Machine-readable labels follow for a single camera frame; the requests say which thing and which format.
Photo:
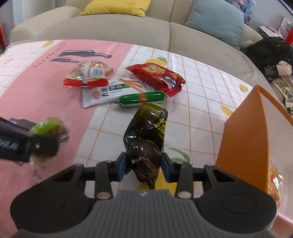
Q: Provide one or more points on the black backpack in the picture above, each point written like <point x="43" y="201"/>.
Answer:
<point x="272" y="56"/>

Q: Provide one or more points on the light blue cushion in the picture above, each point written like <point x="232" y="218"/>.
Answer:
<point x="218" y="19"/>

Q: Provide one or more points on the orange storage box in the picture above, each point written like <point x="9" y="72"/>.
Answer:
<point x="257" y="148"/>

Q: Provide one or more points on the yellow cushion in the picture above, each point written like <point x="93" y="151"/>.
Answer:
<point x="128" y="7"/>

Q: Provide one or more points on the dark olive snack packet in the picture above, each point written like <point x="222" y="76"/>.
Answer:
<point x="144" y="142"/>

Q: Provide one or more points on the beige sofa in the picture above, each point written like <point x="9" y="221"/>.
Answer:
<point x="163" y="27"/>

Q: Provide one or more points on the white carrot snack packet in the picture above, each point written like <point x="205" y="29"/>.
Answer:
<point x="113" y="91"/>

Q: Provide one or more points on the red noodle snack bag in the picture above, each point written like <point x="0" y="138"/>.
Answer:
<point x="158" y="77"/>

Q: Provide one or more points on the green sausage stick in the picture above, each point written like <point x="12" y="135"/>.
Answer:
<point x="133" y="100"/>

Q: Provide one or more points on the green snack packet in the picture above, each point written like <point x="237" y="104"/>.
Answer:
<point x="50" y="134"/>

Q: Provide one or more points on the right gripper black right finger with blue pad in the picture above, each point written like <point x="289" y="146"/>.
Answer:
<point x="183" y="174"/>

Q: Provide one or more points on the printed tote bag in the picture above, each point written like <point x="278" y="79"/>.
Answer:
<point x="284" y="86"/>

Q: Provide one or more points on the pink white patterned tablecloth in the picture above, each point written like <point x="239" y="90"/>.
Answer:
<point x="32" y="88"/>

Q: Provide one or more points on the red peanut snack bag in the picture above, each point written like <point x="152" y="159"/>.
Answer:
<point x="88" y="74"/>

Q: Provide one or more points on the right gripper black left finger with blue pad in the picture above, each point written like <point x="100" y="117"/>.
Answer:
<point x="104" y="173"/>

